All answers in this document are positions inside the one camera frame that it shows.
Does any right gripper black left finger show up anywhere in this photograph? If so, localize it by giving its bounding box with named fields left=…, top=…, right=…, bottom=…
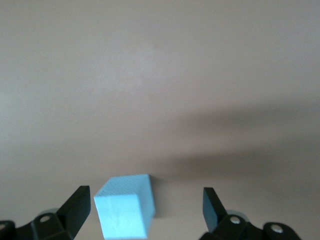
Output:
left=0, top=185, right=91, bottom=240

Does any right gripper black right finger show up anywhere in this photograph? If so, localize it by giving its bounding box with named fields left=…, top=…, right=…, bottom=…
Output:
left=199, top=187, right=303, bottom=240

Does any light blue foam block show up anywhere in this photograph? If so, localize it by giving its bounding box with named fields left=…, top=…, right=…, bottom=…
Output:
left=93, top=173, right=157, bottom=240

